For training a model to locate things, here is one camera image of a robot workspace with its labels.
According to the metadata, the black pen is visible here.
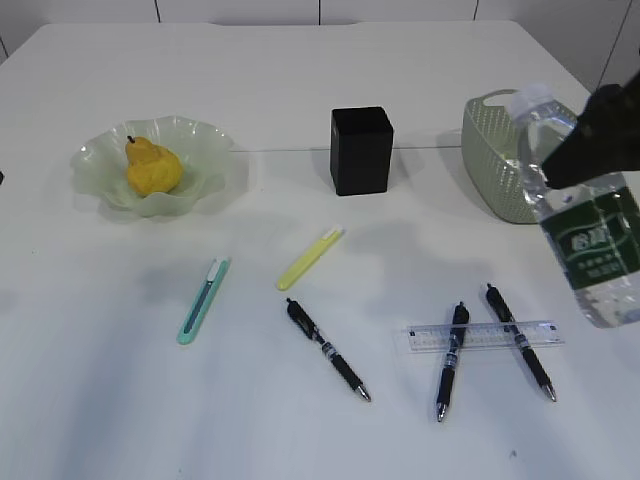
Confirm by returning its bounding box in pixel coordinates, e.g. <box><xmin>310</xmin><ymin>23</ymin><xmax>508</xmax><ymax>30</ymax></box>
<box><xmin>286</xmin><ymin>298</ymin><xmax>372</xmax><ymax>403</ymax></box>
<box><xmin>486</xmin><ymin>283</ymin><xmax>557</xmax><ymax>402</ymax></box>
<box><xmin>435</xmin><ymin>302</ymin><xmax>470</xmax><ymax>422</ymax></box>

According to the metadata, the black square pen holder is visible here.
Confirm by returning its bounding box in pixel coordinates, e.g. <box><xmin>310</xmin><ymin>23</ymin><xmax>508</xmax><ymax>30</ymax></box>
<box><xmin>330</xmin><ymin>106</ymin><xmax>394</xmax><ymax>196</ymax></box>

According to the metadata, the teal utility knife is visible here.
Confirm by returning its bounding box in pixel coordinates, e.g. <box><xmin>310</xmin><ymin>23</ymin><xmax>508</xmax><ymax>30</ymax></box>
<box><xmin>176</xmin><ymin>257</ymin><xmax>231</xmax><ymax>346</ymax></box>

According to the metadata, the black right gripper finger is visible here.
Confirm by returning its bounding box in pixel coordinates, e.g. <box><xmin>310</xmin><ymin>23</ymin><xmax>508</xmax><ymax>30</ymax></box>
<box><xmin>542</xmin><ymin>75</ymin><xmax>639</xmax><ymax>189</ymax></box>

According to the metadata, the yellow pear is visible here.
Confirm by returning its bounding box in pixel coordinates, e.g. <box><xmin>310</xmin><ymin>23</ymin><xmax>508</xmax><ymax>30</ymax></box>
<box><xmin>125</xmin><ymin>136</ymin><xmax>184</xmax><ymax>197</ymax></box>

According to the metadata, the clear water bottle green label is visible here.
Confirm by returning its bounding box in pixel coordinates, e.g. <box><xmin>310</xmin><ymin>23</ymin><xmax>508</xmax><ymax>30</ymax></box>
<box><xmin>508</xmin><ymin>85</ymin><xmax>639</xmax><ymax>328</ymax></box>

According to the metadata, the green woven plastic basket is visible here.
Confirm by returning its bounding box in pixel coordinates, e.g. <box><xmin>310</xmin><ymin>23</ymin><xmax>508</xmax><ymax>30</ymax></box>
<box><xmin>461</xmin><ymin>89</ymin><xmax>536</xmax><ymax>224</ymax></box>

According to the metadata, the green wavy glass plate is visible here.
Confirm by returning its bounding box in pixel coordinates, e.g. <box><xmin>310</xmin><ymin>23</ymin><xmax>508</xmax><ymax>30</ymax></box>
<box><xmin>71</xmin><ymin>115</ymin><xmax>236</xmax><ymax>217</ymax></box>

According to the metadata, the clear plastic ruler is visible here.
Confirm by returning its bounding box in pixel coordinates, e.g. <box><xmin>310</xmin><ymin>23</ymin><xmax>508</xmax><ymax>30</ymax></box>
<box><xmin>404</xmin><ymin>321</ymin><xmax>565</xmax><ymax>353</ymax></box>

